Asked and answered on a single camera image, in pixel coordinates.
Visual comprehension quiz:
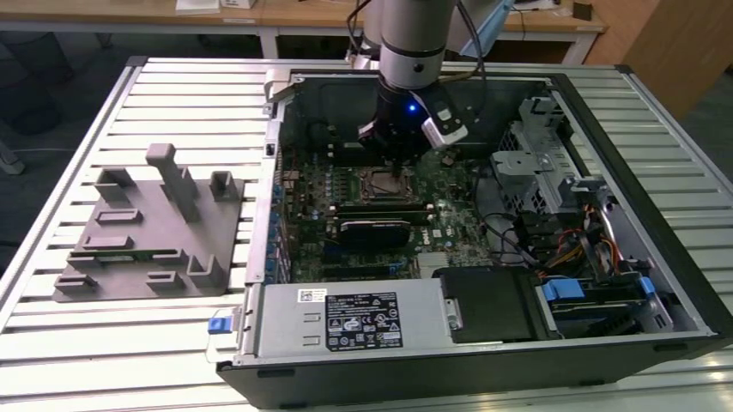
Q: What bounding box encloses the silver square CPU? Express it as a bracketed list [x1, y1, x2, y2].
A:
[368, 173, 410, 197]

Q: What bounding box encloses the CPU socket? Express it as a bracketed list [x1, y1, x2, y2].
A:
[355, 166, 418, 203]

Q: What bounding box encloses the black graphics card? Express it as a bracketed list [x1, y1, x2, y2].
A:
[335, 218, 414, 254]

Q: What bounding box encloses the grey metal drive cage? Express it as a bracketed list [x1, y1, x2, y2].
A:
[489, 96, 581, 215]

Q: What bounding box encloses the green motherboard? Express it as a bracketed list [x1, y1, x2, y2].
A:
[274, 145, 494, 284]

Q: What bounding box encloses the silver chipset heatsink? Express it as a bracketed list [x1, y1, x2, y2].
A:
[418, 251, 455, 281]

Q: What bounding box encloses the grey case hinge latch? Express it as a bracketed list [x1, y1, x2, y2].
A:
[263, 68, 294, 117]

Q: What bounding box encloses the blue disk carrier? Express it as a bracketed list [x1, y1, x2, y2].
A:
[541, 274, 657, 340]

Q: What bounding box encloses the grey power supply with label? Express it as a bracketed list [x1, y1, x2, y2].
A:
[251, 281, 463, 361]

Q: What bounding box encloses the grey parts rack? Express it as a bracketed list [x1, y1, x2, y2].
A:
[51, 142, 246, 304]

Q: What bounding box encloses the large white box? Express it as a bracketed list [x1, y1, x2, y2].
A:
[174, 0, 222, 16]

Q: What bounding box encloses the black open PC case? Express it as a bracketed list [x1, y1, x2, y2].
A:
[214, 66, 733, 411]

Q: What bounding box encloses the green RAM stick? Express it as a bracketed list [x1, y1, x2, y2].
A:
[89, 251, 171, 262]

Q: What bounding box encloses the wooden cabinet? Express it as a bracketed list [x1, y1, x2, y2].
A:
[586, 0, 733, 124]

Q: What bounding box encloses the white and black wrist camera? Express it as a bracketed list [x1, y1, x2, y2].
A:
[421, 99, 470, 150]

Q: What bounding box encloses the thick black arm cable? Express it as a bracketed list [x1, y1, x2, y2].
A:
[455, 0, 489, 128]

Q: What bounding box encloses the coloured power wire bundle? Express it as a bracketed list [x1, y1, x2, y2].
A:
[537, 201, 625, 278]

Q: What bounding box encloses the wooden desk with white frame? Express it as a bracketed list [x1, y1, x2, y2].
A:
[0, 0, 609, 65]

